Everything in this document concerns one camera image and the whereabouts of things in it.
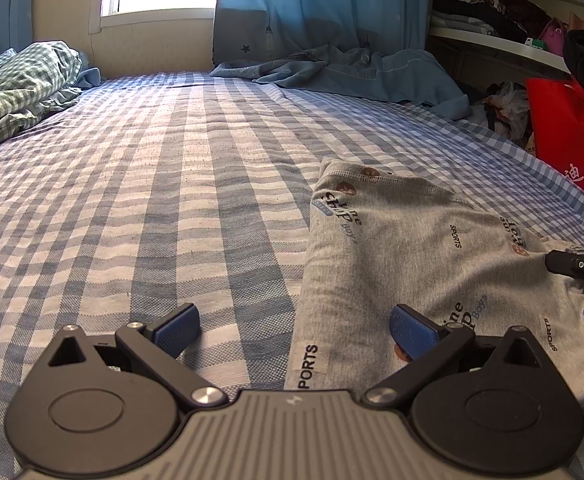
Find light blue cloth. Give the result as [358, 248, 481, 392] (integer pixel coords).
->
[74, 64, 106, 92]

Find crumpled plastic bags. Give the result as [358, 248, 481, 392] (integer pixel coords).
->
[479, 81, 532, 142]

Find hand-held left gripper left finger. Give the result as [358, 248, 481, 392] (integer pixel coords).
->
[34, 303, 229, 409]

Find grey printed pants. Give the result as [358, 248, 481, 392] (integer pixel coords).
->
[284, 156, 584, 401]

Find blue crumpled cloth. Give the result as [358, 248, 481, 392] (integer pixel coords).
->
[209, 44, 471, 122]

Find pink bag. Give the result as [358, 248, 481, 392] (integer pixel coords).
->
[538, 17, 570, 56]

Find folded grey clothes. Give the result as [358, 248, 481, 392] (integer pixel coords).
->
[431, 10, 502, 38]

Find red bag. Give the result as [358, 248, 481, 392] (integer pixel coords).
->
[525, 76, 584, 206]

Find pile of dark clothes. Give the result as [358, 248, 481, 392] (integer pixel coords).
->
[432, 0, 553, 41]

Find blue checkered bed sheet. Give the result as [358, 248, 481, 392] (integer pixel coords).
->
[0, 70, 584, 480]

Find white shelf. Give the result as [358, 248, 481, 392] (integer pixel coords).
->
[424, 0, 584, 78]

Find green checked quilt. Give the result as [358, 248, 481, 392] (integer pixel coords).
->
[0, 41, 84, 162]

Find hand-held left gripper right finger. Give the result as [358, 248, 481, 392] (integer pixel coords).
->
[362, 303, 561, 408]

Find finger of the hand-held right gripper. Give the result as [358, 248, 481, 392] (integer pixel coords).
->
[544, 249, 584, 281]

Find blue star curtain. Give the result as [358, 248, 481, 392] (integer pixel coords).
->
[212, 0, 435, 63]

